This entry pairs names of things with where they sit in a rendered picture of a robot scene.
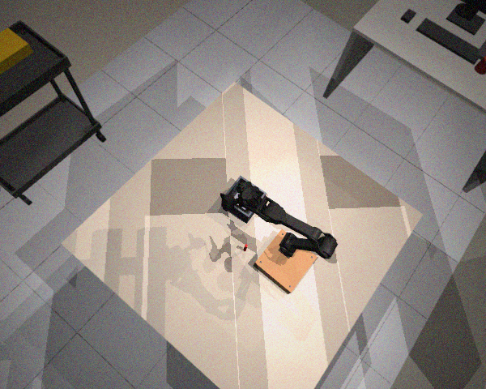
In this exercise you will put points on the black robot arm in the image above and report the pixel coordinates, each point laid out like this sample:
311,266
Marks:
274,213

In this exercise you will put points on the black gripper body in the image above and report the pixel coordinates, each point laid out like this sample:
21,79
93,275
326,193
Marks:
229,201

